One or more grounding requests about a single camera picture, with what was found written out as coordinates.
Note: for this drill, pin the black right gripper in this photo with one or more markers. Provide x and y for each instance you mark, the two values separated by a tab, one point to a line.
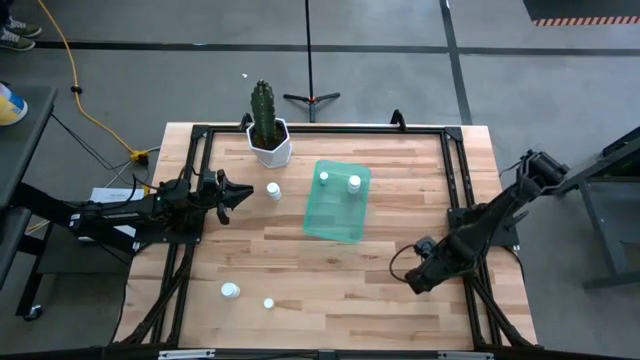
442	265

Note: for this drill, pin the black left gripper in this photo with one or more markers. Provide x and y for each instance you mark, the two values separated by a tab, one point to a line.
222	196

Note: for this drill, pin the amber pill bottle white cap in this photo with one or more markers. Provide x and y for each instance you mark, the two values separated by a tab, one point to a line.
268	303

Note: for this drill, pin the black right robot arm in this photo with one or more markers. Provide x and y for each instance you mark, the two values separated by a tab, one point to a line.
500	210

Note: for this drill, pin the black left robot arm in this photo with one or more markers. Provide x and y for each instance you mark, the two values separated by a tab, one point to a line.
115	217

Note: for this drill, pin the teal translucent plastic basket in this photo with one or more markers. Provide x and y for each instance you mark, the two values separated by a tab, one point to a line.
335	215

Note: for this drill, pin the white plant pot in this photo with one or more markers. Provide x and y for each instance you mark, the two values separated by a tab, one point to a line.
275	159

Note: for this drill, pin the green cactus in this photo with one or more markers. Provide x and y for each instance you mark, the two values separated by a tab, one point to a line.
263	107

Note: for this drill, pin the white paper sheet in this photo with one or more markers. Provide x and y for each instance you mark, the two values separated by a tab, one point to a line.
110	194

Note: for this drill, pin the black tripod stand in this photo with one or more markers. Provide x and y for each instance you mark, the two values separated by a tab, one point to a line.
310	50

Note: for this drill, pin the black metal stand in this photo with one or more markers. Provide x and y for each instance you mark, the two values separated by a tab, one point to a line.
596	220

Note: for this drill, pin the black desk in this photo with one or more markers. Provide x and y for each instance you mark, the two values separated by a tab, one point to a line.
25	150

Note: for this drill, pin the yellow blue wipes canister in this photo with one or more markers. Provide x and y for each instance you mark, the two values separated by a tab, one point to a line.
10	107

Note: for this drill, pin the person's shoe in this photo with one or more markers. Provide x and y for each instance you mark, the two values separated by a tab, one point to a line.
15	42
22	27

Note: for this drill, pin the black mat with striped edge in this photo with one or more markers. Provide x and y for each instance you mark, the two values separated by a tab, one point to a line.
575	9

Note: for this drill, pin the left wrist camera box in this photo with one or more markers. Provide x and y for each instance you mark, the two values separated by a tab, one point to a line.
209	178

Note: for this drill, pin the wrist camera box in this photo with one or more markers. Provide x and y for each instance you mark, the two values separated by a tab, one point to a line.
209	178
425	246

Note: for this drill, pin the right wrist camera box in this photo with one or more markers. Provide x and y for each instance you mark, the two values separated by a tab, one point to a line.
425	246

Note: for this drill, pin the silver metal bracket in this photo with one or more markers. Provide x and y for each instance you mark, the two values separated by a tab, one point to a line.
186	354
465	355

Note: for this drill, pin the black aluminium table frame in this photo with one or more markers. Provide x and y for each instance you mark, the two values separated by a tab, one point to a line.
325	129

